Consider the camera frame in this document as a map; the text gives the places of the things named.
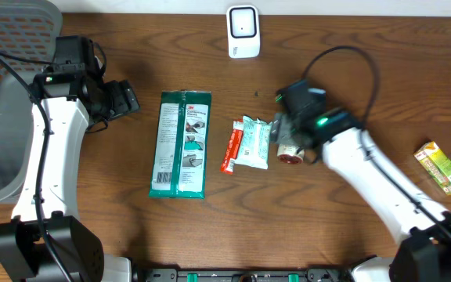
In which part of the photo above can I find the green lid spice jar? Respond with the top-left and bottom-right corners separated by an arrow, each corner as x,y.
277,144 -> 305,165

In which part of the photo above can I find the white teal snack packet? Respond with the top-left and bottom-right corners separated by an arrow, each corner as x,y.
235,116 -> 272,169

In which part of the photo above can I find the red white snack packet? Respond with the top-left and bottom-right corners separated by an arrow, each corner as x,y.
221,119 -> 244,175

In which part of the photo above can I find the green white barcode packet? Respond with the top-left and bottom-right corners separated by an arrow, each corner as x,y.
149,91 -> 211,199

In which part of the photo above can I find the green juice carton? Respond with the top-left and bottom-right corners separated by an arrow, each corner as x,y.
413,141 -> 451,195

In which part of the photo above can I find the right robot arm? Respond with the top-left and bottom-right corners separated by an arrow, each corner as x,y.
271,109 -> 451,281

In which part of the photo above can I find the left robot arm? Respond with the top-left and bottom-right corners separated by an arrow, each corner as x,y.
0,71 -> 140,281

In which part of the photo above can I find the white barcode scanner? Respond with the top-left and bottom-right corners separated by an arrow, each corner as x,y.
226,5 -> 261,59

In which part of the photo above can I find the grey plastic mesh basket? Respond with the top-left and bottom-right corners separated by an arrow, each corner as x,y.
0,0 -> 63,203

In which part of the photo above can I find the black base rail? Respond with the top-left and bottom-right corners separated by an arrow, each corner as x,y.
132,268 -> 353,282

